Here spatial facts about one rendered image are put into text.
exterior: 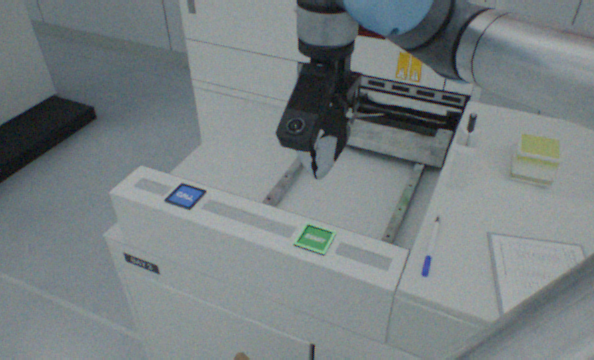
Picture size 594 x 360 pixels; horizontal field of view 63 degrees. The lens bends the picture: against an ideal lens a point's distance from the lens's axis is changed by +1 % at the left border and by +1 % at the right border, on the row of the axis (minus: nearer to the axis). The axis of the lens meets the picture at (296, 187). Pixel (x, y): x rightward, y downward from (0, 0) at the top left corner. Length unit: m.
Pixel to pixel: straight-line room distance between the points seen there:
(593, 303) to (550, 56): 0.26
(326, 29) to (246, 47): 0.84
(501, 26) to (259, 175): 0.78
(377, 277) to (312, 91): 0.32
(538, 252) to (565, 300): 0.62
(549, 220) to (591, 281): 0.70
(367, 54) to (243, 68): 0.38
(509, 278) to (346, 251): 0.25
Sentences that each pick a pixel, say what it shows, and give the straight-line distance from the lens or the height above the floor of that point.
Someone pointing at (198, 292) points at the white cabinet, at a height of 0.75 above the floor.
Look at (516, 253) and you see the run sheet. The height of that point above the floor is 0.97.
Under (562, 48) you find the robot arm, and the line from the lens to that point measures 0.47.
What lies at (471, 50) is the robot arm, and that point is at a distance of 0.52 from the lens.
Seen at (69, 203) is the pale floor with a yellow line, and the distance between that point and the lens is 2.57.
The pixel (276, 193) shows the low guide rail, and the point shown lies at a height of 0.85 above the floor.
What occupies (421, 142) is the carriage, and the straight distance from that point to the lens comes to 1.22.
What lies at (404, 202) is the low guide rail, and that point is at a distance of 1.08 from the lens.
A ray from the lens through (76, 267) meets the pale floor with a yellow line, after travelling 2.24.
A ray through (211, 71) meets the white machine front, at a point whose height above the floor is 0.89.
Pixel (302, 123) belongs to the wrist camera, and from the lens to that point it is 0.58.
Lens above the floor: 1.55
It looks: 40 degrees down
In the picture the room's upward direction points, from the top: straight up
